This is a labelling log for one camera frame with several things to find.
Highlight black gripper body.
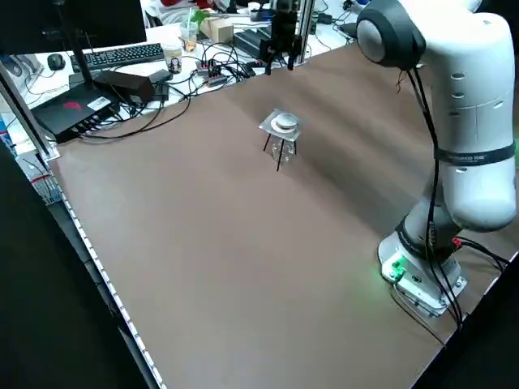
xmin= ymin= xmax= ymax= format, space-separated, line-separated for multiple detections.
xmin=270 ymin=8 xmax=301 ymax=44

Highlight flat black ribbed device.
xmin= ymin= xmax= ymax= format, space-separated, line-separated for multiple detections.
xmin=233 ymin=26 xmax=273 ymax=58

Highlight small cardboard box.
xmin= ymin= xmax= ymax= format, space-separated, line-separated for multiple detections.
xmin=200 ymin=15 xmax=235 ymax=44

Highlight hub with red switches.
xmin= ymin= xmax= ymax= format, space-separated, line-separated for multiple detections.
xmin=195 ymin=59 xmax=229 ymax=87

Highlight tripod stand with mesh plate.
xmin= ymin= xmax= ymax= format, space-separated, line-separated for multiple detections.
xmin=257 ymin=108 xmax=306 ymax=173

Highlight clear drink cup with straw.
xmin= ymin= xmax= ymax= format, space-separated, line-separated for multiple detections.
xmin=178 ymin=11 xmax=200 ymax=53

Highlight white round ceramic disc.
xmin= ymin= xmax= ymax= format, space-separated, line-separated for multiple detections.
xmin=270 ymin=119 xmax=302 ymax=134

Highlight printed paper cup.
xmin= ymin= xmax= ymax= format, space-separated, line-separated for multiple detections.
xmin=162 ymin=44 xmax=183 ymax=75

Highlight clear glass burner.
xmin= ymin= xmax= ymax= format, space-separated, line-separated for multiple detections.
xmin=270 ymin=137 xmax=297 ymax=165

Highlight small black adapter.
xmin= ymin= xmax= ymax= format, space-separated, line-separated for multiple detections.
xmin=149 ymin=68 xmax=172 ymax=102

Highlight long black power brick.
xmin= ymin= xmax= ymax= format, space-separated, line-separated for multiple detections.
xmin=92 ymin=71 xmax=156 ymax=105

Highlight black computer keyboard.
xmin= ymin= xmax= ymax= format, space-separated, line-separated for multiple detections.
xmin=69 ymin=41 xmax=165 ymax=75

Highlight black computer monitor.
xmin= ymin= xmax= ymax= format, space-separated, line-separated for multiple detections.
xmin=0 ymin=0 xmax=148 ymax=56

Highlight black box with red logo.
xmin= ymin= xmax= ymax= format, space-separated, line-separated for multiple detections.
xmin=31 ymin=86 xmax=122 ymax=143

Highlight aluminium profile post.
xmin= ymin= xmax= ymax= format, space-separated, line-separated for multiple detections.
xmin=297 ymin=0 xmax=314 ymax=65

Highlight long black table cable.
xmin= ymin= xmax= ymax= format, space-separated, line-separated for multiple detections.
xmin=79 ymin=95 xmax=192 ymax=141

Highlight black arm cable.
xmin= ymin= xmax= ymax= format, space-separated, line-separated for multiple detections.
xmin=395 ymin=64 xmax=465 ymax=331

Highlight aluminium corner frame post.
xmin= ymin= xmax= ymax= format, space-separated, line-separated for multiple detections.
xmin=0 ymin=56 xmax=61 ymax=163

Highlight table edge rail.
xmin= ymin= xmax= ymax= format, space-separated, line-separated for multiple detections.
xmin=47 ymin=160 xmax=168 ymax=389

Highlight black foot cables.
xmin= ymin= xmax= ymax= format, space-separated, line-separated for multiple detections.
xmin=388 ymin=237 xmax=510 ymax=352

